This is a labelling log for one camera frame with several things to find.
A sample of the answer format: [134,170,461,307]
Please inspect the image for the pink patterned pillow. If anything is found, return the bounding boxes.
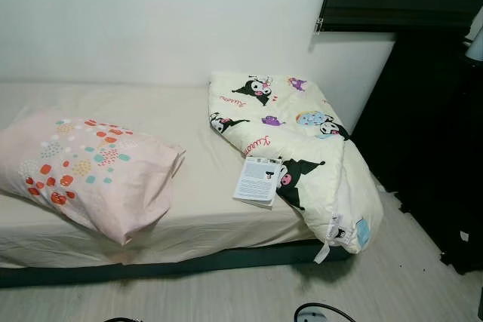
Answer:
[0,109,186,246]

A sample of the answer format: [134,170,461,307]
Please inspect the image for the black wardrobe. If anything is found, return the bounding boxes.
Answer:
[351,32,483,274]

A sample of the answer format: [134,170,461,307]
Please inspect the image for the cream sheeted bed mattress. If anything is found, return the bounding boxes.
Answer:
[0,81,363,270]

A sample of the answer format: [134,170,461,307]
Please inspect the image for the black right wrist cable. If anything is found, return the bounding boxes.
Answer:
[293,302,357,322]

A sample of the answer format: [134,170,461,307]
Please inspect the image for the white plastic object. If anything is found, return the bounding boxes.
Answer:
[466,7,483,63]

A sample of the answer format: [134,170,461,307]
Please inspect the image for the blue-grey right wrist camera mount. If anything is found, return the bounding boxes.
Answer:
[300,310,329,322]

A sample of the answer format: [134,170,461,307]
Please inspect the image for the cream cartoon print blanket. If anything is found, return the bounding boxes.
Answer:
[208,72,384,264]

